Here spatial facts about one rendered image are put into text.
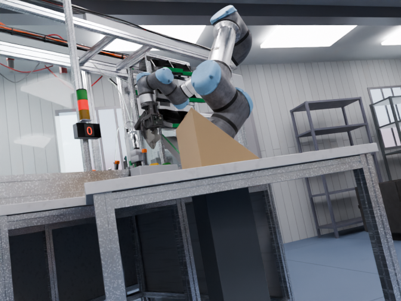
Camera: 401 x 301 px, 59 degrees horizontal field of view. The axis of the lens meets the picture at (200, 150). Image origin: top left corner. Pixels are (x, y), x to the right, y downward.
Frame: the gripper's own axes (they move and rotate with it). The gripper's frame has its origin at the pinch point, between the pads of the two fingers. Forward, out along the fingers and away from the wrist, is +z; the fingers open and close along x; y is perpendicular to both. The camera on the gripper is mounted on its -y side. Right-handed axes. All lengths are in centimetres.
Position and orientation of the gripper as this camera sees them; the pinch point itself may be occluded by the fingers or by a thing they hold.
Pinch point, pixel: (151, 146)
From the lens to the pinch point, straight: 168.7
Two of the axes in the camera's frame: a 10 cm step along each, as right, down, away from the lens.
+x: 6.8, 0.0, 7.3
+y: 7.1, -2.3, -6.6
